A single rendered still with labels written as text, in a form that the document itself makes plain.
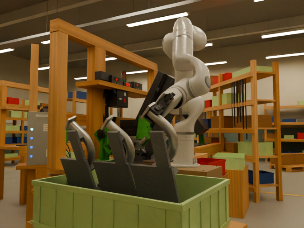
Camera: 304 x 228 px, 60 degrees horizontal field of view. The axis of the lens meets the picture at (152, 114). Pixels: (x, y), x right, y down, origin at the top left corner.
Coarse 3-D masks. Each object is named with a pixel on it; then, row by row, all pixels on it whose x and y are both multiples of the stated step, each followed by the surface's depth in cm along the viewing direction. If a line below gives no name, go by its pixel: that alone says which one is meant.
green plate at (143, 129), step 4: (140, 116) 227; (140, 120) 225; (144, 120) 223; (140, 124) 224; (144, 124) 222; (148, 124) 220; (140, 128) 223; (144, 128) 221; (148, 128) 219; (140, 132) 222; (144, 132) 220; (148, 132) 218; (136, 136) 222; (140, 136) 220
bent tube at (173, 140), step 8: (152, 104) 81; (144, 112) 81; (152, 112) 81; (152, 120) 82; (160, 120) 80; (168, 128) 80; (168, 136) 81; (176, 136) 81; (176, 144) 81; (168, 152) 83; (176, 152) 83
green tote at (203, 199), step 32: (64, 192) 88; (96, 192) 80; (192, 192) 106; (224, 192) 95; (64, 224) 87; (96, 224) 80; (128, 224) 74; (160, 224) 68; (192, 224) 70; (224, 224) 93
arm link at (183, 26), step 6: (180, 18) 119; (186, 18) 119; (174, 24) 120; (180, 24) 116; (186, 24) 116; (174, 30) 117; (180, 30) 114; (186, 30) 114; (192, 30) 117; (198, 30) 129; (174, 36) 115; (192, 36) 115; (198, 36) 128; (204, 36) 132; (198, 42) 129; (204, 42) 132; (198, 48) 133
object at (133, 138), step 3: (132, 138) 226; (135, 138) 224; (132, 141) 225; (135, 141) 224; (138, 141) 222; (138, 144) 220; (135, 147) 222; (138, 147) 220; (141, 147) 219; (144, 147) 218
